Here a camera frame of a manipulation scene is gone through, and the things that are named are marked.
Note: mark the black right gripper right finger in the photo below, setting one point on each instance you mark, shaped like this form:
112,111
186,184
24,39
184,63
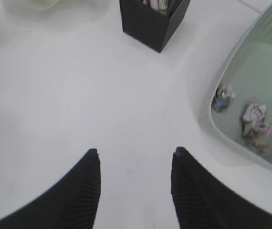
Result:
202,202

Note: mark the grey-green woven plastic basket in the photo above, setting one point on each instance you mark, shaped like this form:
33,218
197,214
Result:
248,69

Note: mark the paper ball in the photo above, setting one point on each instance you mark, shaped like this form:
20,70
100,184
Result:
223,98
255,127

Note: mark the black mesh pen holder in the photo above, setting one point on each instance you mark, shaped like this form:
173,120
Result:
150,27

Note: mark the white grey mechanical pen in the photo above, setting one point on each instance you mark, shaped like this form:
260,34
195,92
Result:
154,4

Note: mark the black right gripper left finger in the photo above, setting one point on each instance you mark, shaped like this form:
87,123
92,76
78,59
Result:
71,203

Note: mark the cream yellow ballpoint pen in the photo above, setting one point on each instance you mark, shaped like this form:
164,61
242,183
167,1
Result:
162,5

